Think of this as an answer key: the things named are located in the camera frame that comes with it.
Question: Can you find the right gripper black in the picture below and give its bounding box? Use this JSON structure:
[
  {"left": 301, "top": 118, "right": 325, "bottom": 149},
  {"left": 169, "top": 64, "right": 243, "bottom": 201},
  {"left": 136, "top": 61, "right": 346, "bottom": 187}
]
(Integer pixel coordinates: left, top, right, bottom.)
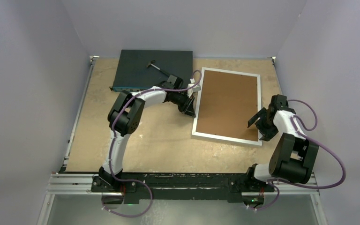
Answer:
[{"left": 248, "top": 107, "right": 279, "bottom": 142}]

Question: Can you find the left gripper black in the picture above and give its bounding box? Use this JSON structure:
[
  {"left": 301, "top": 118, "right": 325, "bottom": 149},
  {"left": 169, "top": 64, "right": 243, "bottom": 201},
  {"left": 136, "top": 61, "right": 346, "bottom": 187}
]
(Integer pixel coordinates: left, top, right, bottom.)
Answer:
[{"left": 171, "top": 91, "right": 195, "bottom": 118}]

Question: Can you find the white picture frame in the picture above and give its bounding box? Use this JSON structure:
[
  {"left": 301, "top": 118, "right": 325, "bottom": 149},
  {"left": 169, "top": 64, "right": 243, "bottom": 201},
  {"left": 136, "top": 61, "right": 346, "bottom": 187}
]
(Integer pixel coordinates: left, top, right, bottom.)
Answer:
[{"left": 191, "top": 67, "right": 263, "bottom": 147}]

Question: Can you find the brown cardboard backing board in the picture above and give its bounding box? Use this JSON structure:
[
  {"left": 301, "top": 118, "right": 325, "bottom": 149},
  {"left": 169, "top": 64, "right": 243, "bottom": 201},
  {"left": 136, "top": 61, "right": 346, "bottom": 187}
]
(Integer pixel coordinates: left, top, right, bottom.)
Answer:
[{"left": 196, "top": 70, "right": 259, "bottom": 142}]

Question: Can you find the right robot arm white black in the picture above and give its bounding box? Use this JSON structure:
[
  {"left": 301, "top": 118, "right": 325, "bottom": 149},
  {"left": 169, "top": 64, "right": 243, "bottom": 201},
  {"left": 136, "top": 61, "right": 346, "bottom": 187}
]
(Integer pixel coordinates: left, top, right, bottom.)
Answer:
[{"left": 244, "top": 95, "right": 319, "bottom": 191}]

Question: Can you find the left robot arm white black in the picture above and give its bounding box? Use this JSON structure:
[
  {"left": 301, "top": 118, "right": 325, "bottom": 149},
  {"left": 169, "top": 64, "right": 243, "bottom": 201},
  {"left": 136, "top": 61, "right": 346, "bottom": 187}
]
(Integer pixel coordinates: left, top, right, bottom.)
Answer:
[{"left": 98, "top": 75, "right": 201, "bottom": 192}]

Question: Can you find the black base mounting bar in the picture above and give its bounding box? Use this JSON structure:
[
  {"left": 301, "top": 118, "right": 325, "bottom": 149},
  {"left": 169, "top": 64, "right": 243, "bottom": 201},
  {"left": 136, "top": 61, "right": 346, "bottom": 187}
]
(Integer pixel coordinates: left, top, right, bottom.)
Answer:
[{"left": 91, "top": 172, "right": 274, "bottom": 204}]

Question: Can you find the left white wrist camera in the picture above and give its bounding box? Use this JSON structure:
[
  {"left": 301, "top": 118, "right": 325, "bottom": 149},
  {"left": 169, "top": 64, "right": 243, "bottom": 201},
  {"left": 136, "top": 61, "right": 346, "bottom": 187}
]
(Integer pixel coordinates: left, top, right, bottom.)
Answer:
[{"left": 187, "top": 78, "right": 202, "bottom": 98}]

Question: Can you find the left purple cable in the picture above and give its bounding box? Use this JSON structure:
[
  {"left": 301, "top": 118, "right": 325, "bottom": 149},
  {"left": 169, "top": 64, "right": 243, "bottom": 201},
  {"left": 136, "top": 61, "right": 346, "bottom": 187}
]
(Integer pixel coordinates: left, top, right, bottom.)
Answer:
[{"left": 100, "top": 69, "right": 203, "bottom": 218}]

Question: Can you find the purple cable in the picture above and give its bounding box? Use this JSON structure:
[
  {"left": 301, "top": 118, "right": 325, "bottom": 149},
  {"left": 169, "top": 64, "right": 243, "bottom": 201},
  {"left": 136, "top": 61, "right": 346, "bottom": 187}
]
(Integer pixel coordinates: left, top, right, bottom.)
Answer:
[
  {"left": 100, "top": 69, "right": 203, "bottom": 218},
  {"left": 245, "top": 99, "right": 347, "bottom": 212}
]

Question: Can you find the small black-handled hammer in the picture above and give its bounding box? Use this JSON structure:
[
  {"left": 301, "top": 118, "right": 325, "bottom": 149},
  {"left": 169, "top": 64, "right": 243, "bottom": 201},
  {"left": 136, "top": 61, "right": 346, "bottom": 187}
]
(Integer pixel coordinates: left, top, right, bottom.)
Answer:
[{"left": 146, "top": 60, "right": 171, "bottom": 77}]

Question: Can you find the dark network switch box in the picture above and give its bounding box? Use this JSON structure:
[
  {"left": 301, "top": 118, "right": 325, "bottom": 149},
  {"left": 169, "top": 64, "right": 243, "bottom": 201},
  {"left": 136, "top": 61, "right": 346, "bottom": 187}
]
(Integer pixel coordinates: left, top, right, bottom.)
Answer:
[{"left": 110, "top": 49, "right": 193, "bottom": 92}]

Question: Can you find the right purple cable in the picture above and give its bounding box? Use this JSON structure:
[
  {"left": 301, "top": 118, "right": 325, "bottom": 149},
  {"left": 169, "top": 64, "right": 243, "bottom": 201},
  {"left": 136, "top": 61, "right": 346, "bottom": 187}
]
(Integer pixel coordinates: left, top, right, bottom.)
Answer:
[{"left": 245, "top": 99, "right": 347, "bottom": 212}]

